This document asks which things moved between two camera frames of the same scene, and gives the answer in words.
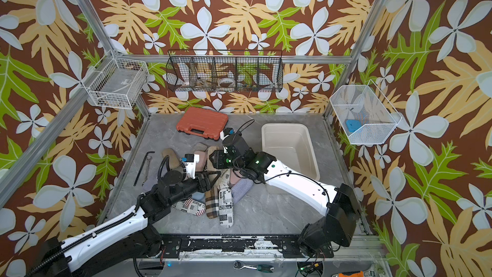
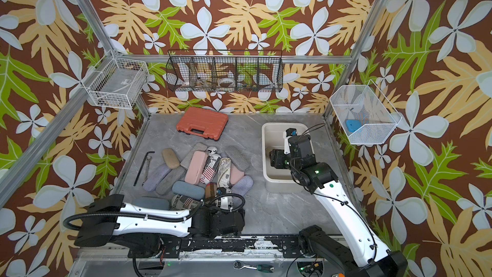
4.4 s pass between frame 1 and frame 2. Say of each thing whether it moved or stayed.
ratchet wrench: stayed
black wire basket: stayed
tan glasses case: stayed
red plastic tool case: stayed
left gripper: moved
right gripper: moved
